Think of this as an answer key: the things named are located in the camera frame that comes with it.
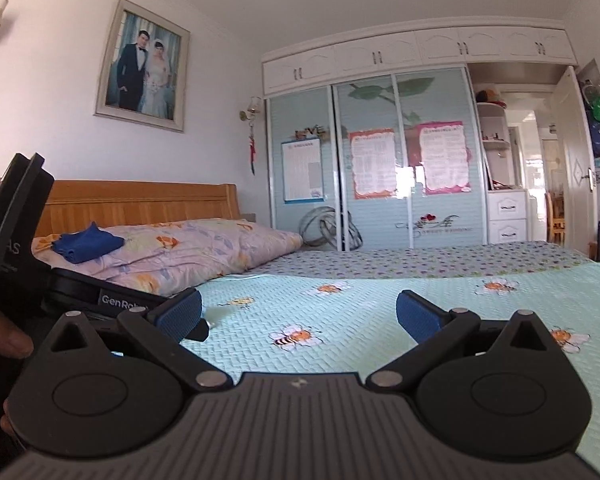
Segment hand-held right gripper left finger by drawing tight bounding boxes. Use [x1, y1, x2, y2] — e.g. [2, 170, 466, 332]
[50, 288, 233, 394]

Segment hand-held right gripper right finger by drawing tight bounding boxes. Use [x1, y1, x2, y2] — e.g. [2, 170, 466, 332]
[366, 290, 556, 394]

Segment person's left hand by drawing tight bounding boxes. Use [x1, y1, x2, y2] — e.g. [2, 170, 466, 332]
[0, 306, 33, 358]

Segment green bee printed quilt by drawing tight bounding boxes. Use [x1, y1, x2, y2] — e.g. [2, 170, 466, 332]
[177, 262, 600, 478]

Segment purple dotted bed sheet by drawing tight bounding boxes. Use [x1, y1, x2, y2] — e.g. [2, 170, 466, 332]
[244, 239, 597, 282]

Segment pink floral pillow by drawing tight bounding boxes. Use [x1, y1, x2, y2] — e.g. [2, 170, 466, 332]
[32, 217, 304, 299]

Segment dark blue folded cloth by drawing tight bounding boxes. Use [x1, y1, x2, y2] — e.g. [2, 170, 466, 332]
[51, 221, 126, 265]

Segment sliding door wardrobe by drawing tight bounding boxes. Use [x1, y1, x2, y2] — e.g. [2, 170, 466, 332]
[262, 64, 489, 254]

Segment wooden headboard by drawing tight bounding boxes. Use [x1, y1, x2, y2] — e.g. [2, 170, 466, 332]
[0, 179, 242, 242]

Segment grey hoops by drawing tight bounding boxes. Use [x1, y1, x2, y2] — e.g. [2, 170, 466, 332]
[297, 204, 364, 252]

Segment white shelf and drawer unit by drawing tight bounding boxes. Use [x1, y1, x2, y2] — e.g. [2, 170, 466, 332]
[472, 85, 532, 247]

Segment orange bordered poster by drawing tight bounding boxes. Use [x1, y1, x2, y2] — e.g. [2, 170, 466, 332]
[348, 127, 399, 200]

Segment pink bordered poster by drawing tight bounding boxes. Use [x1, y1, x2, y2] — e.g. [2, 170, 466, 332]
[413, 119, 472, 195]

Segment wooden chair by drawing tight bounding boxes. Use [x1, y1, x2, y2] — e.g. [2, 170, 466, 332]
[544, 191, 567, 247]

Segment red hanging ornament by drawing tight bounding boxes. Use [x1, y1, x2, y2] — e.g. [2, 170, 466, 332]
[247, 119, 258, 177]

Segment white door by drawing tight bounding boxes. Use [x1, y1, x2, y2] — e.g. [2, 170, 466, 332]
[549, 65, 599, 262]

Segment white overhead cabinets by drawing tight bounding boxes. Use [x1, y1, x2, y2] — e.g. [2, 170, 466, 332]
[260, 24, 579, 97]

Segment blue bordered wall chart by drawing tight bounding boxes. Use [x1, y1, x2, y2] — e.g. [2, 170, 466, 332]
[279, 137, 326, 205]

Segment framed wall photo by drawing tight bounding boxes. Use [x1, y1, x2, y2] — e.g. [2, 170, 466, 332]
[93, 0, 191, 134]

